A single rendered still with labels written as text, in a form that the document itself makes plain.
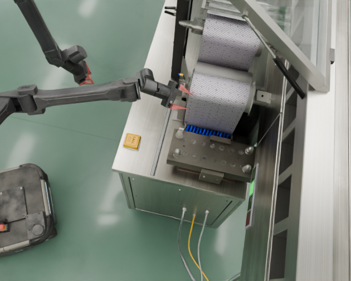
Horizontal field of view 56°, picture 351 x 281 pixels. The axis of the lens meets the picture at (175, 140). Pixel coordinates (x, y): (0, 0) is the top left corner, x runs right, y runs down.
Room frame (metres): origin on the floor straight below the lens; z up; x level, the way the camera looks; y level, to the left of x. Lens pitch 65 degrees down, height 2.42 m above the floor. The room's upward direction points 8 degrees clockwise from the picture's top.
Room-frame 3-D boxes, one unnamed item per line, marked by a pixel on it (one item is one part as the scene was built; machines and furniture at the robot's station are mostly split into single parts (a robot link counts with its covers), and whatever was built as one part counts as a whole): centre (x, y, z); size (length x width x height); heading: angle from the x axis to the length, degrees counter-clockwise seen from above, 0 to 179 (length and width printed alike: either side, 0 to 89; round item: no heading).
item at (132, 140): (0.66, 0.21, 0.91); 0.07 x 0.07 x 0.02; 85
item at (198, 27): (1.05, -0.03, 1.33); 0.06 x 0.06 x 0.06; 85
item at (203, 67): (0.91, -0.17, 1.17); 0.26 x 0.12 x 0.12; 85
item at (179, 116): (0.84, 0.00, 1.05); 0.06 x 0.05 x 0.31; 85
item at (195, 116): (0.73, -0.14, 1.10); 0.23 x 0.01 x 0.18; 85
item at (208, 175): (0.52, -0.19, 0.96); 0.10 x 0.03 x 0.11; 85
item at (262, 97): (0.78, -0.33, 1.28); 0.06 x 0.05 x 0.02; 85
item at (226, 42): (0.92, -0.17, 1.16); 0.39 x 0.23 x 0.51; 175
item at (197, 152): (0.61, -0.18, 1.00); 0.40 x 0.16 x 0.06; 85
